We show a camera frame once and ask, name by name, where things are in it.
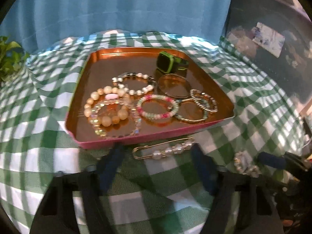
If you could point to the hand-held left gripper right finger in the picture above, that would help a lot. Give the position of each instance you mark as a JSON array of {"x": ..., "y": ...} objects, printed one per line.
[{"x": 203, "y": 168}]

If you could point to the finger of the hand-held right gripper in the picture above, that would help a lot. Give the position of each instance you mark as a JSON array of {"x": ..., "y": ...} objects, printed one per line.
[{"x": 271, "y": 161}]

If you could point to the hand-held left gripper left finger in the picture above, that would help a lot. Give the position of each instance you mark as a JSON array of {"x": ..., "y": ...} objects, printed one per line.
[{"x": 114, "y": 157}]

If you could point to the gold pearl safety pin brooch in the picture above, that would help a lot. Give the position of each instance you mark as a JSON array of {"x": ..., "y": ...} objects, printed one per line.
[{"x": 168, "y": 151}]

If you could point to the copper metal tray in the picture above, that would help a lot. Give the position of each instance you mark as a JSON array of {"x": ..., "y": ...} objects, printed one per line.
[{"x": 104, "y": 64}]

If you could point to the green white checkered cloth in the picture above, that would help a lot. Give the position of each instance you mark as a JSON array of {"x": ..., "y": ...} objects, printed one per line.
[{"x": 43, "y": 139}]

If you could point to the green black smartwatch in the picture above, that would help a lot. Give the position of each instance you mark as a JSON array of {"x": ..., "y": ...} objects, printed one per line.
[{"x": 165, "y": 62}]

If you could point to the potted green plant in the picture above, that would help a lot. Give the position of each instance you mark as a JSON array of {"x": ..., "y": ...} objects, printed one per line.
[{"x": 9, "y": 58}]

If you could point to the blue curtain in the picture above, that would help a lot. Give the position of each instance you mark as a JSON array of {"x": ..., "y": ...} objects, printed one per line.
[{"x": 126, "y": 12}]

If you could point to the wall poster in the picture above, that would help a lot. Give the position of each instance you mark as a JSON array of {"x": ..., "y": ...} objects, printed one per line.
[{"x": 268, "y": 39}]

